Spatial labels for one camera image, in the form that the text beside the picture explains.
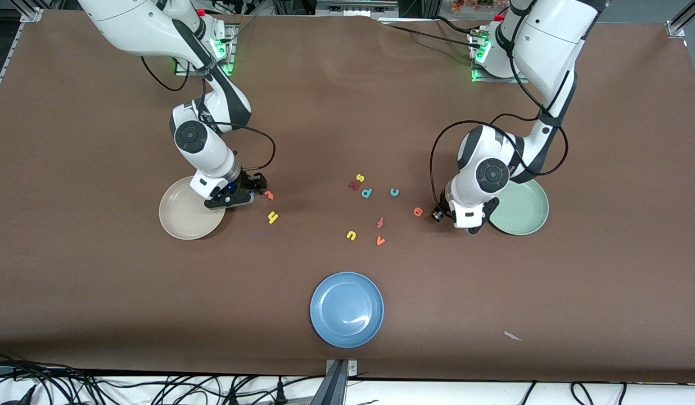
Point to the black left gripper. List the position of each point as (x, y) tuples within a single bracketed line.
[(444, 211)]

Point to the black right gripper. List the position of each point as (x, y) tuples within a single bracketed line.
[(249, 181)]

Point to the yellow letter y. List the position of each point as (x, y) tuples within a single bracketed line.
[(272, 217)]

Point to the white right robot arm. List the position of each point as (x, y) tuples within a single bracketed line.
[(156, 28)]

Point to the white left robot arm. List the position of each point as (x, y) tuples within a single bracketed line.
[(550, 45)]

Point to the green plate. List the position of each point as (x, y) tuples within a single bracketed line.
[(522, 216)]

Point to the beige brown plate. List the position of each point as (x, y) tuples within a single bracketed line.
[(181, 216)]

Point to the brown table cover sheet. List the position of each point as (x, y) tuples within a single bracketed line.
[(325, 112)]

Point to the blue plate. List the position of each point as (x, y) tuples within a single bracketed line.
[(347, 310)]

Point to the white paper scrap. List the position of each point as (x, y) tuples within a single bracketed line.
[(513, 336)]

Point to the grey power strip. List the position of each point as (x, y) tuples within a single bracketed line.
[(353, 8)]

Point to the orange flower decoration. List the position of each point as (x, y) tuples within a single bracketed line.
[(471, 4)]

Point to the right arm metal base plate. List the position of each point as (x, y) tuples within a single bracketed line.
[(231, 50)]

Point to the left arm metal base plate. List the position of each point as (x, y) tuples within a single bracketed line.
[(485, 79)]

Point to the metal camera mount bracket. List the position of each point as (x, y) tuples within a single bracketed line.
[(336, 382)]

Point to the aluminium side rail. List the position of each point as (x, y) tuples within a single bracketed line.
[(4, 62)]

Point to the aluminium corner bracket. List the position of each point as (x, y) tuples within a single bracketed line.
[(31, 15)]

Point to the aluminium frame profile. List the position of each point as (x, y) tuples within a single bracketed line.
[(676, 28)]

